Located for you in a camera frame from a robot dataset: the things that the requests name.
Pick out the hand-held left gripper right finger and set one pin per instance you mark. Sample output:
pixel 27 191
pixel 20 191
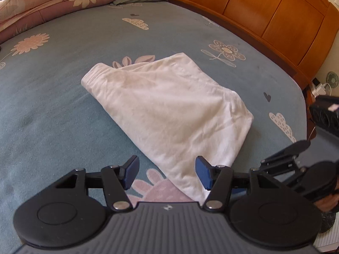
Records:
pixel 202 173

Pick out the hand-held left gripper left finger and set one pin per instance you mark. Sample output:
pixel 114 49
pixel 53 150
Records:
pixel 132 172

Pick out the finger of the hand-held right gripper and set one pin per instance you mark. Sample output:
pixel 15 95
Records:
pixel 291 152
pixel 288 169

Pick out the white printed long-sleeve shirt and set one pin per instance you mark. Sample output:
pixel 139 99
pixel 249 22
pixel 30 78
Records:
pixel 172 105

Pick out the person's right forearm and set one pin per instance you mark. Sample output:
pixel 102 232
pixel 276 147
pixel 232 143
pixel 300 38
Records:
pixel 329 221

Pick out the person's right hand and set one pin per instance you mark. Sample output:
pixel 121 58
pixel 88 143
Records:
pixel 328 203

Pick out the white power plug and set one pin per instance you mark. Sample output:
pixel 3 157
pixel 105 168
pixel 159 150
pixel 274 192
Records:
pixel 319 87

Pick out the small white fan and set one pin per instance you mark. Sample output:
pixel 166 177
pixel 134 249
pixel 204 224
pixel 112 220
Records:
pixel 333 79

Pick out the bed with blue floral sheet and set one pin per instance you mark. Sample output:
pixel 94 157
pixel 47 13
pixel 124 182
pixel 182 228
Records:
pixel 53 84

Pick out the wooden headboard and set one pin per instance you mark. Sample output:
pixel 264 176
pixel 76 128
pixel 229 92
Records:
pixel 238 5

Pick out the pink floral folded quilt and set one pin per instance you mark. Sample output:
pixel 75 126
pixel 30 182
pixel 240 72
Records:
pixel 53 2

